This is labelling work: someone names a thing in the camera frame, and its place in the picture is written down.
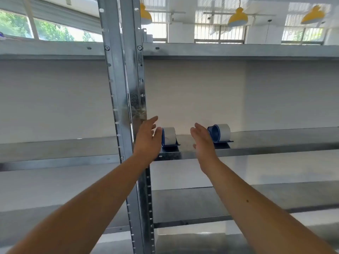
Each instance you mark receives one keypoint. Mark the person's right hand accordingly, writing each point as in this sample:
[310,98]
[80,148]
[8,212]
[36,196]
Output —
[205,150]

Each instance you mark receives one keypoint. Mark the person's left hand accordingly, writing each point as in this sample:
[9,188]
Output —
[144,141]

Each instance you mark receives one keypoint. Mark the person's left thumb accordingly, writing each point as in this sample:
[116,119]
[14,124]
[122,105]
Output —
[159,134]

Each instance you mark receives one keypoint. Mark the person's right thumb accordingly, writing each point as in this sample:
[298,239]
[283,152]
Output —
[193,136]

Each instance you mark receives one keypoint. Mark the person's right forearm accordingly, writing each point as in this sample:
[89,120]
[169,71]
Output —
[254,208]

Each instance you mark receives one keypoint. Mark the person's left forearm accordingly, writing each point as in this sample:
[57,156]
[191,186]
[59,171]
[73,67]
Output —
[87,206]

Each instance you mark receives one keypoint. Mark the blue tape dispenser white roll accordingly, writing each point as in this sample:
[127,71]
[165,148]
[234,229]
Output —
[221,132]
[169,136]

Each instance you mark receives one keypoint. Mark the grey metal shelving rack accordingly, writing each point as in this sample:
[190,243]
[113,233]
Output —
[238,144]
[114,76]

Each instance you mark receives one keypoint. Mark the barred window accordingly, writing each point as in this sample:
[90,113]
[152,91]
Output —
[303,35]
[159,31]
[219,33]

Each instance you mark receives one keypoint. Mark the yellow pendant lamp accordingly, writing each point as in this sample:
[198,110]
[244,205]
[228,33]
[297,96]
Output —
[238,18]
[145,15]
[313,15]

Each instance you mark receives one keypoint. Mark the large side window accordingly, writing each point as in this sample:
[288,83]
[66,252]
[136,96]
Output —
[50,30]

